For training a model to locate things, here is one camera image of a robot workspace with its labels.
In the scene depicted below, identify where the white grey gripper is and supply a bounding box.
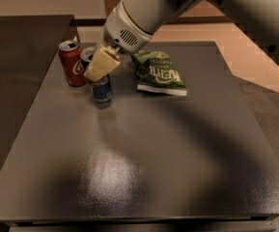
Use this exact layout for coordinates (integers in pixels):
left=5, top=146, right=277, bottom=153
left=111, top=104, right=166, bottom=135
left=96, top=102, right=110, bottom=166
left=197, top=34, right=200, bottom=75
left=84, top=0, right=152, bottom=82

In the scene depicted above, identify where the silver blue redbull can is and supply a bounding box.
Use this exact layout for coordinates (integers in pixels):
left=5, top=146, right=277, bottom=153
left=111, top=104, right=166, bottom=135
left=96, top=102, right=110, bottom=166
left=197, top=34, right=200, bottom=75
left=80, top=46, right=112, bottom=103

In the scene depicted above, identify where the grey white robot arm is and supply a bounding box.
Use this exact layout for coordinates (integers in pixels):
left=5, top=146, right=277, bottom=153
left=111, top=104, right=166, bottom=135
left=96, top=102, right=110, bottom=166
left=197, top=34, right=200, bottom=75
left=84, top=0, right=279, bottom=81

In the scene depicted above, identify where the red coke can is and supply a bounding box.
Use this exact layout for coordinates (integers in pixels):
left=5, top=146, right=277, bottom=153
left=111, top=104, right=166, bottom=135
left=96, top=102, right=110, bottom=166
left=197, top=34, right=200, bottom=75
left=58, top=40, right=87, bottom=87

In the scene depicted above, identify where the green chip bag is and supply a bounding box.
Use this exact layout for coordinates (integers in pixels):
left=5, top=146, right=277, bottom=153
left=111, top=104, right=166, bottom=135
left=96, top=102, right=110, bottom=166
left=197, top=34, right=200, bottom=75
left=131, top=50, right=187, bottom=97

